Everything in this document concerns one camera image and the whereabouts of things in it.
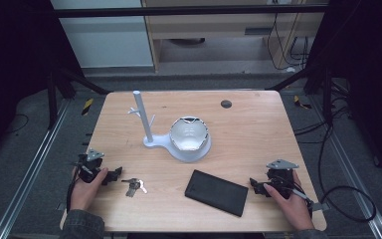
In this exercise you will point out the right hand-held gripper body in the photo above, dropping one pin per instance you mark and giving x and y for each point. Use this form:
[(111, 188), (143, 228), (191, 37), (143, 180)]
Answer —
[(280, 177)]

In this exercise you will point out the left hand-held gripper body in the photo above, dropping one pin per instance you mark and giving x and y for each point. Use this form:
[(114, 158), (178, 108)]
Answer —
[(89, 166)]

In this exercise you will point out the person's left hand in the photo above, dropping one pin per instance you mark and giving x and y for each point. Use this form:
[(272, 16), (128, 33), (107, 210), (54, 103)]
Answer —
[(83, 194)]

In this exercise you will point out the person's right hand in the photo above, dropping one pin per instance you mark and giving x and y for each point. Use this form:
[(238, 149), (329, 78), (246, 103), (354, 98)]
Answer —
[(295, 209)]

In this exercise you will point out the black wallet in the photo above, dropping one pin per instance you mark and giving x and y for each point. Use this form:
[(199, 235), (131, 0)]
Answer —
[(216, 193)]

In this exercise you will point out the yellow black tape strip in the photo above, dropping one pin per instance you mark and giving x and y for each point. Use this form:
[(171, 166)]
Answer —
[(301, 103), (87, 107)]

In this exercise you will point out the white key stand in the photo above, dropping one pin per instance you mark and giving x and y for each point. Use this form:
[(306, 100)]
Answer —
[(143, 116)]

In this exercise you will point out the black metal stand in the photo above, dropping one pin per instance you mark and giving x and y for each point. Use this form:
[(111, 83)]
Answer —
[(51, 99), (327, 96)]

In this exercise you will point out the white bowl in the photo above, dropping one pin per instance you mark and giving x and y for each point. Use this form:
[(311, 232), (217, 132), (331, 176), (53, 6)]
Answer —
[(189, 134)]

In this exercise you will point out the black curtain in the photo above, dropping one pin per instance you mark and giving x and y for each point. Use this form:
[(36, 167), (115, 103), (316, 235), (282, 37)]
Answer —
[(13, 66), (368, 66)]

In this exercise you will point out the white cabinet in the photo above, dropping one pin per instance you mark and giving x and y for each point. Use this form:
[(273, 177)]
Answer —
[(102, 40)]

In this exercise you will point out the wooden shelf unit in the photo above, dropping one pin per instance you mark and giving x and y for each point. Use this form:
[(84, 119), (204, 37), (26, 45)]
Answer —
[(212, 25)]

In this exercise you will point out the aluminium floor rail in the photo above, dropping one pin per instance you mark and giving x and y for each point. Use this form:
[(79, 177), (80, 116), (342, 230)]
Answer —
[(351, 166), (30, 172)]

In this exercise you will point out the black frame crossbar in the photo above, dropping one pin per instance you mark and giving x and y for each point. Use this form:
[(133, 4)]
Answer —
[(179, 11)]

